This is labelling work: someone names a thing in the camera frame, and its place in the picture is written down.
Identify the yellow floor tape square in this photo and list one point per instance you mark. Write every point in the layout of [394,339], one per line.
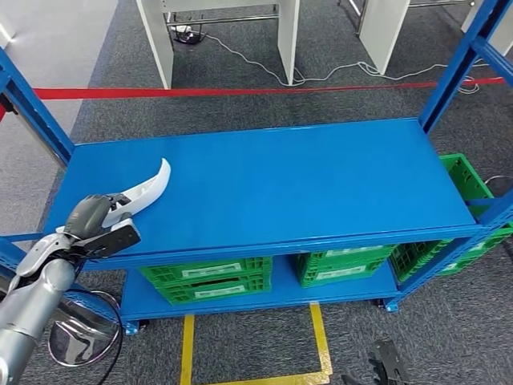
[186,350]

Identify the short red barrier belt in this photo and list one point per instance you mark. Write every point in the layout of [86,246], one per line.
[2,112]

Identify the long red barrier belt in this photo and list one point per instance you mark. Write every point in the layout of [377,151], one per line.
[200,91]

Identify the blue metal shelf rack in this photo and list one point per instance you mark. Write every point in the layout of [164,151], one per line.
[281,180]

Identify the black rack caster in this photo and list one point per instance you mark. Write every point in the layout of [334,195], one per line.
[377,304]
[142,324]

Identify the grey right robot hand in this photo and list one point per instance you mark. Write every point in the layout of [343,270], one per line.
[358,380]

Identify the white curved plastic part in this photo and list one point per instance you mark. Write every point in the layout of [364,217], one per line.
[152,188]

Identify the chrome stanchion base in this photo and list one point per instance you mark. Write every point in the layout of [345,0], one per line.
[496,180]

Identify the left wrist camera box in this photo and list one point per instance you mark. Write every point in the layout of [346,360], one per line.
[116,242]

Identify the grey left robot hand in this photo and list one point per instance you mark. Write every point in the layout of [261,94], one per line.
[86,215]

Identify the chrome stanchion post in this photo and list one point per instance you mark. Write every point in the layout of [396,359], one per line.
[84,340]
[7,103]

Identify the green plastic crate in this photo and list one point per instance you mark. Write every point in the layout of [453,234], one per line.
[204,270]
[465,178]
[340,273]
[216,292]
[456,264]
[346,252]

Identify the white table leg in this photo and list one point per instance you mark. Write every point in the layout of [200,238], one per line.
[158,42]
[493,21]
[288,37]
[382,32]

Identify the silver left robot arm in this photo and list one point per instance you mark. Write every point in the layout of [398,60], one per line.
[36,308]

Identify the metal table crossbar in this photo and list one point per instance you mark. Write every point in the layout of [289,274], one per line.
[224,13]

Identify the black power strip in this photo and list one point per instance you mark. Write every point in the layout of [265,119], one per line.
[188,34]

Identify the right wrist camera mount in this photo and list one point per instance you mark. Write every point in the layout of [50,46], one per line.
[391,364]

